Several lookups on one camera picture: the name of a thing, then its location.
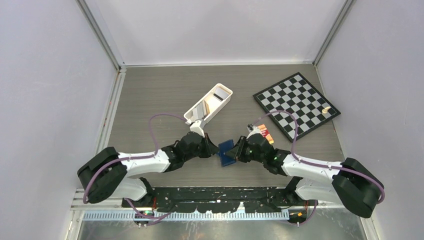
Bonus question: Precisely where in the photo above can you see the grey cards in tray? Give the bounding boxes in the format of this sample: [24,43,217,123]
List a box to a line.
[192,100,209,120]

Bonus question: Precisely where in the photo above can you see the silver card at tray end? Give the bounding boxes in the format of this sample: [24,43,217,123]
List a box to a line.
[213,87,230,101]

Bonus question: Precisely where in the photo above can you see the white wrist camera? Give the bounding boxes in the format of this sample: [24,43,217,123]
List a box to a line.
[185,119,205,138]
[246,124,262,139]

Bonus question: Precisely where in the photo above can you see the aluminium frame rail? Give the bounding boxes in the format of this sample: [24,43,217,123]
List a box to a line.
[70,188,124,211]

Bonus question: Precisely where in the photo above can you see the beige chess piece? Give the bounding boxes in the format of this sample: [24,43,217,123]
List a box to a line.
[321,106,332,115]

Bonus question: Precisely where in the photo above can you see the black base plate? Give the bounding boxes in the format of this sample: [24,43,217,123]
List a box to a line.
[131,186,314,214]

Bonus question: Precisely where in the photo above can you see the black white chessboard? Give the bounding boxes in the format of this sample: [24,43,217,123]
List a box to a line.
[252,72,341,143]

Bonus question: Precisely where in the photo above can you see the red orange card pack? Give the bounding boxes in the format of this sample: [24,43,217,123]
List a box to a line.
[258,124,274,145]

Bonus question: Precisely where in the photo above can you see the white plastic tray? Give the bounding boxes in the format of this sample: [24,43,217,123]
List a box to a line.
[183,83,233,124]

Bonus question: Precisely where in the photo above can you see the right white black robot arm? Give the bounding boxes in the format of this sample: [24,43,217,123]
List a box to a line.
[224,133,385,218]

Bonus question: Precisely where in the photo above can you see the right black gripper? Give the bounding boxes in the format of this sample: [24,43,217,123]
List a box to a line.
[226,135,266,164]

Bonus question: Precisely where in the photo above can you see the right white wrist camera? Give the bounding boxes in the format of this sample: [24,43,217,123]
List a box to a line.
[246,124,262,139]

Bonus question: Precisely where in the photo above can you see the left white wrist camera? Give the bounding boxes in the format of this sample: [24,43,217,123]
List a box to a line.
[185,119,205,138]

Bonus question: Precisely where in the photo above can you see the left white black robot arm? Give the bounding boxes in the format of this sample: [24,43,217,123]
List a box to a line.
[77,131,219,207]

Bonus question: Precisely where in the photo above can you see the blue card holder wallet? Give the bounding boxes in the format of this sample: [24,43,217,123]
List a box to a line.
[216,139,238,168]

